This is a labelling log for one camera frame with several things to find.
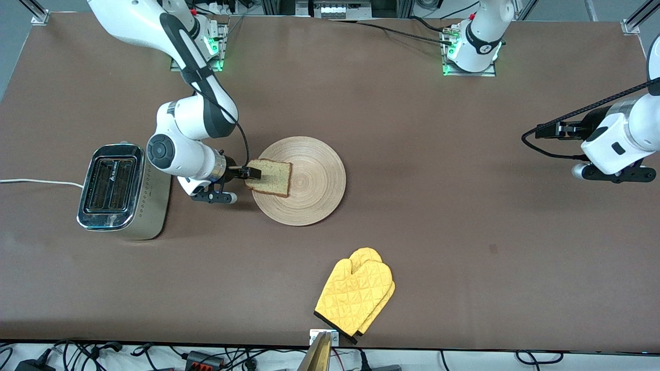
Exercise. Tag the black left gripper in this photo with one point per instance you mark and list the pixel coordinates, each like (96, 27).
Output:
(589, 124)

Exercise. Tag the black power adapter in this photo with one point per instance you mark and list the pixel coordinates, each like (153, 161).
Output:
(33, 366)

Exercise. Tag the chrome two-slot toaster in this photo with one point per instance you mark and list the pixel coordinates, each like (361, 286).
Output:
(124, 190)

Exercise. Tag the round wooden plate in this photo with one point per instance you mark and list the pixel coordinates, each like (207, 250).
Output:
(314, 180)

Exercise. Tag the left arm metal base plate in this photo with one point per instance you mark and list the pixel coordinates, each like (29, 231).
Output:
(490, 73)

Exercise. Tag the silver metal bracket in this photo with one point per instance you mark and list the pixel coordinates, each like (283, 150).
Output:
(335, 337)

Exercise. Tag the black plug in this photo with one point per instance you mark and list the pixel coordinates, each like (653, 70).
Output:
(379, 368)

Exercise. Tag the orange black connector box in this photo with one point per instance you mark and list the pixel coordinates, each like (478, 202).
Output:
(203, 359)

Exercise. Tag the yellow quilted oven mitt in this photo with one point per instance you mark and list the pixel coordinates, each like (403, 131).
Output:
(350, 299)
(367, 254)

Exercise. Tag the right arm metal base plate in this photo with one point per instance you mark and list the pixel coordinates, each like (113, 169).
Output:
(219, 64)

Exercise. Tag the aluminium frame corner post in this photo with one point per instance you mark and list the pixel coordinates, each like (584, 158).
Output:
(37, 14)
(637, 23)

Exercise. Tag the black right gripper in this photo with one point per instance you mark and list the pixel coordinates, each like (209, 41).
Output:
(231, 171)

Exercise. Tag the white power strip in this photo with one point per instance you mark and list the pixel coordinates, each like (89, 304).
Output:
(340, 10)

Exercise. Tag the brown bread slice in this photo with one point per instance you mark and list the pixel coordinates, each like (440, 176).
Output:
(273, 180)

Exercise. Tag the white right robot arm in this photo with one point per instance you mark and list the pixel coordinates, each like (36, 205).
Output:
(185, 118)

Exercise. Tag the gold metal bar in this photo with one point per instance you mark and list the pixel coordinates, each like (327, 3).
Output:
(317, 355)

